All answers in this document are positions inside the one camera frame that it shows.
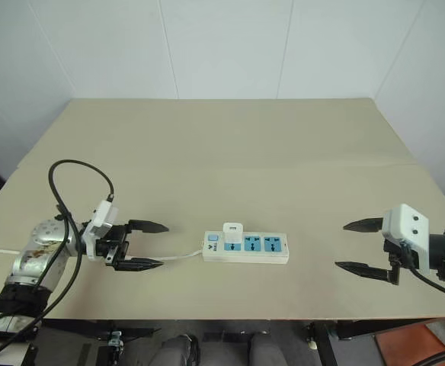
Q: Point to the white power strip blue sockets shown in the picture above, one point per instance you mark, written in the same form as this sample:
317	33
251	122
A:
258	253

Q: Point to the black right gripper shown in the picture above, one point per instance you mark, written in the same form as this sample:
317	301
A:
396	255

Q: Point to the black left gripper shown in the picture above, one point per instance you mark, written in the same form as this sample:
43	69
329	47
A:
116	246

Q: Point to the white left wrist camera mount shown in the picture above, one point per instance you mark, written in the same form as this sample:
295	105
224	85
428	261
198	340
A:
101	219

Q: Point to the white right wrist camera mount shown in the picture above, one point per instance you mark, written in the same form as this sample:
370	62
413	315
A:
407	232

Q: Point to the white charger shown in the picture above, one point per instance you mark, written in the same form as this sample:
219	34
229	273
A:
232	232

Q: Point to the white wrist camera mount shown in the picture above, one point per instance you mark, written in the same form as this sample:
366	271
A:
101	219
407	232

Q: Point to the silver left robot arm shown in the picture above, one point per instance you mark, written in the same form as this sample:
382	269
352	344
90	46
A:
36	263

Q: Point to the dark grey rounded shape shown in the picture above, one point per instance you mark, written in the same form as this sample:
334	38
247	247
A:
263	350
178	350

